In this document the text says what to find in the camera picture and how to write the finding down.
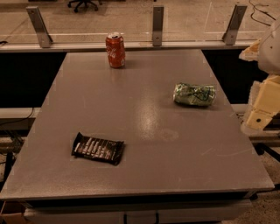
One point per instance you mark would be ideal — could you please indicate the middle metal bracket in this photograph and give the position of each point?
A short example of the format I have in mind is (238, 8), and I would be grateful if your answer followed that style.
(157, 25)

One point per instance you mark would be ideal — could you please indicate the black office chair base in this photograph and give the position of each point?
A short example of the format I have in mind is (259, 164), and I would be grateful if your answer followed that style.
(86, 3)

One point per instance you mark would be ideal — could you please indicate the right metal bracket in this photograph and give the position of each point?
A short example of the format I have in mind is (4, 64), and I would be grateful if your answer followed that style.
(230, 35)

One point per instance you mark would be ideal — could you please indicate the black snack wrapper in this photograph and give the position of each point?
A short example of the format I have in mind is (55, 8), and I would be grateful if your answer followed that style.
(98, 149)

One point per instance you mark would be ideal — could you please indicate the cardboard box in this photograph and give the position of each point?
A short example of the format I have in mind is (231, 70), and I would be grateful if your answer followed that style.
(13, 213)

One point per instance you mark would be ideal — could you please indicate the orange soda can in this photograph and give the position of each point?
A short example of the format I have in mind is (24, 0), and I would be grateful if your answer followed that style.
(115, 49)

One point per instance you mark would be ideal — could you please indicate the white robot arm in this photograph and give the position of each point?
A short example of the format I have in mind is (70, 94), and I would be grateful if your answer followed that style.
(269, 50)

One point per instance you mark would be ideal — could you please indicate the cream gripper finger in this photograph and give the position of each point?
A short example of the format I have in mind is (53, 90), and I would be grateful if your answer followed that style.
(263, 105)
(251, 52)

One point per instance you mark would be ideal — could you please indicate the metal bracket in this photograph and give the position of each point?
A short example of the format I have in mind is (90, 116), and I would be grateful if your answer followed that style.
(44, 38)
(157, 25)
(230, 35)

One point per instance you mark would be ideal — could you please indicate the left metal bracket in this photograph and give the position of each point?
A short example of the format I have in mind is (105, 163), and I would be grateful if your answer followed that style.
(44, 38)

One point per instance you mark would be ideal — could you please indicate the green soda can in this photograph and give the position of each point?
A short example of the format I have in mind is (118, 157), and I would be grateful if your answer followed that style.
(194, 95)

